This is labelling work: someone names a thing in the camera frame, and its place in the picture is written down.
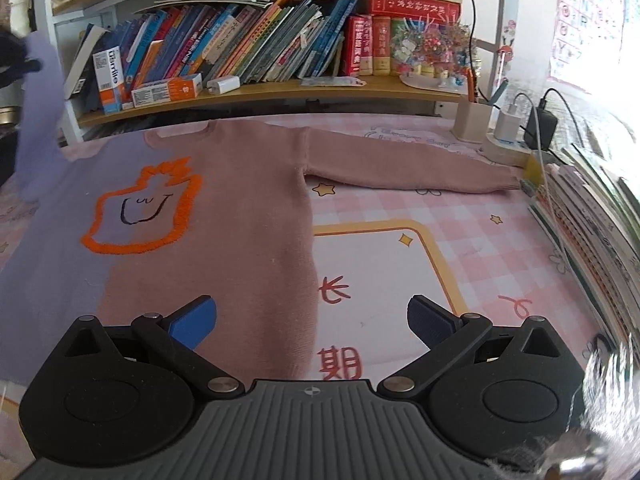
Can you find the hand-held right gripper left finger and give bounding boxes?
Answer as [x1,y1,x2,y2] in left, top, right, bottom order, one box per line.
[62,296,246,396]

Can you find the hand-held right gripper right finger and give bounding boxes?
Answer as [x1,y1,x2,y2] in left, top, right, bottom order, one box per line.
[376,295,571,400]

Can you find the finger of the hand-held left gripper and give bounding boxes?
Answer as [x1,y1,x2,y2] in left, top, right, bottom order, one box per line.
[0,29,43,88]

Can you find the pink and lavender sweater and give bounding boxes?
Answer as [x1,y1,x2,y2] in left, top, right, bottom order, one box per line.
[0,30,525,411]

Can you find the pink checked cartoon table mat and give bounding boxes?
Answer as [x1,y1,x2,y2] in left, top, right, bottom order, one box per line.
[0,112,616,480]

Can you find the orange white box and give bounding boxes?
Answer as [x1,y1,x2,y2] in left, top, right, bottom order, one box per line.
[92,46,125,115]

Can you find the orange and white carton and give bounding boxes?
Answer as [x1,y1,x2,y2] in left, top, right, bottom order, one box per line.
[131,73,203,108]

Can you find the small yellow block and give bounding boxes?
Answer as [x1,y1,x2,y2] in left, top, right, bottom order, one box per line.
[522,160,546,186]

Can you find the white power strip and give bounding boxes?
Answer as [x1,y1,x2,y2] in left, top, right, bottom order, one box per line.
[482,132,536,167]

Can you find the stack of books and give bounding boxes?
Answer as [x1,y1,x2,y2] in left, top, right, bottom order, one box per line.
[522,145,640,341]

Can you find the shiny silver object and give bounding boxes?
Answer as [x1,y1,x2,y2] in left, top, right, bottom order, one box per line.
[545,340,640,480]

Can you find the beige pen holder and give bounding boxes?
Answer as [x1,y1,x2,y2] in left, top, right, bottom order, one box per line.
[451,100,496,143]

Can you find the white power adapter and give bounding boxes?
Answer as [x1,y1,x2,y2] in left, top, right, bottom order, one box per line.
[495,110,526,142]

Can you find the white charger plug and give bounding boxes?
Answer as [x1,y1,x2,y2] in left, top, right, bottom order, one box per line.
[206,75,242,96]

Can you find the black power adapter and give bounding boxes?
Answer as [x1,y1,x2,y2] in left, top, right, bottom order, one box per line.
[522,107,557,151]

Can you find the row of colourful books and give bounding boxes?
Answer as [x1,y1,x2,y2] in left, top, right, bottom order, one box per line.
[65,0,396,101]

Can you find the white and wood bookshelf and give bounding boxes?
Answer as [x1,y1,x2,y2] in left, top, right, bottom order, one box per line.
[30,0,516,143]

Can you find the clear blue packet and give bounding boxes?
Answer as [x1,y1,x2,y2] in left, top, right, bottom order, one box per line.
[300,76,368,89]

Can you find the colourful paper ornament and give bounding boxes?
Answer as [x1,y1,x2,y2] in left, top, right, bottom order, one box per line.
[395,15,473,88]

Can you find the thick red dictionary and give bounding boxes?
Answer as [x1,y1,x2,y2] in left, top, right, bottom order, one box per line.
[371,0,462,26]

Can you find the black cable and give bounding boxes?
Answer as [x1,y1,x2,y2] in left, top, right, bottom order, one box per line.
[459,0,486,103]

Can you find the alphabet wall poster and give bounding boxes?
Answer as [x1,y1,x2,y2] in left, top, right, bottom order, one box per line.
[547,0,636,93]

